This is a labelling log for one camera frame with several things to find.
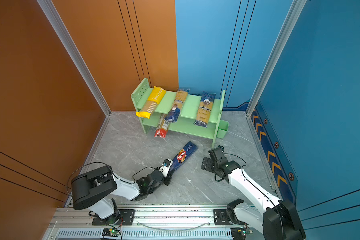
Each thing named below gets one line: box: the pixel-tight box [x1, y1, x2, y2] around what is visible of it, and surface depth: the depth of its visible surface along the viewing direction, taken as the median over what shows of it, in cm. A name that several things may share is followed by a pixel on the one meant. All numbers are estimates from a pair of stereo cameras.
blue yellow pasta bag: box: [193, 91, 216, 128], surface depth 82 cm
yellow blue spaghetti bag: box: [164, 89, 190, 123], surface depth 83 cm
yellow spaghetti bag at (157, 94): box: [135, 86, 167, 119], surface depth 85 cm
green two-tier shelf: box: [131, 78, 226, 148], surface depth 90 cm
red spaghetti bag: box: [154, 113, 171, 139], surface depth 91 cm
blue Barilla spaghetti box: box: [170, 141, 199, 171], surface depth 93 cm
